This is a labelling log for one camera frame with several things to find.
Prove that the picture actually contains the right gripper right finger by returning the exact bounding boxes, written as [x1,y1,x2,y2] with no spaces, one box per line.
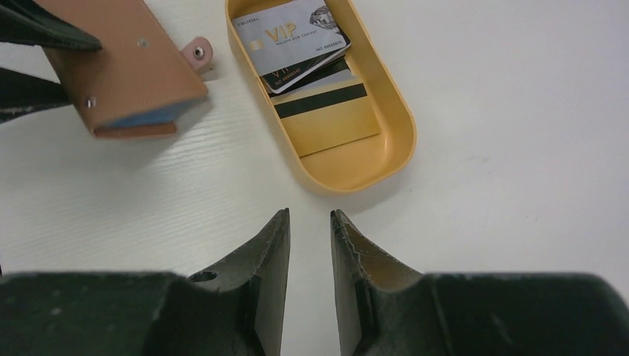
[330,210,628,355]

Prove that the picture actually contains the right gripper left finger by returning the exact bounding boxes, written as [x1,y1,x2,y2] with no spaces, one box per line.
[1,209,290,355]

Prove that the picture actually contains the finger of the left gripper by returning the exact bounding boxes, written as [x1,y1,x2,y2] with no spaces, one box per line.
[1,68,71,124]
[1,0,102,51]

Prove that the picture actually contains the tan oval tray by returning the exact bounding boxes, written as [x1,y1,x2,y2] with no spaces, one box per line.
[225,1,417,194]

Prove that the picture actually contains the gold card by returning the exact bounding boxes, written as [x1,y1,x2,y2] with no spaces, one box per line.
[271,79,381,157]

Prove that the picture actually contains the silver striped card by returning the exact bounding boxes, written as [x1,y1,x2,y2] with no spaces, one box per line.
[232,0,350,75]

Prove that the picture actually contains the black VIP card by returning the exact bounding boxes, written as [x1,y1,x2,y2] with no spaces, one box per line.
[260,49,346,94]

